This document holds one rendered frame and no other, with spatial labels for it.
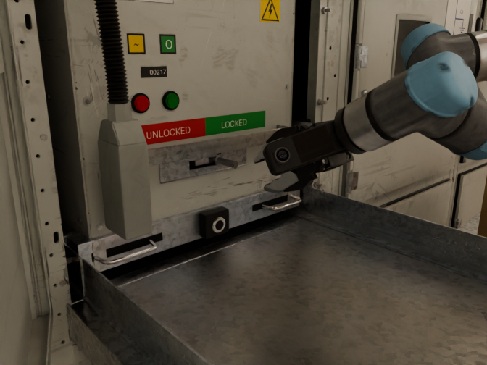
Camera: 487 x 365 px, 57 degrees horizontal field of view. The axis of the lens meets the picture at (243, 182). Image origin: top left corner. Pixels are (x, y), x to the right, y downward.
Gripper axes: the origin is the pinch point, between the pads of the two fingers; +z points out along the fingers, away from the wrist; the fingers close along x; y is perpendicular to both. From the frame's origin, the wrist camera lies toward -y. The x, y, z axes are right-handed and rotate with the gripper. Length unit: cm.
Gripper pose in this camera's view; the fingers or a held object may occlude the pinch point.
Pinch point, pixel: (261, 174)
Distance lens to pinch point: 76.6
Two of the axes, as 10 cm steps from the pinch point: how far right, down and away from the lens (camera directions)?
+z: -5.8, 2.9, 7.6
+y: 7.4, -1.9, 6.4
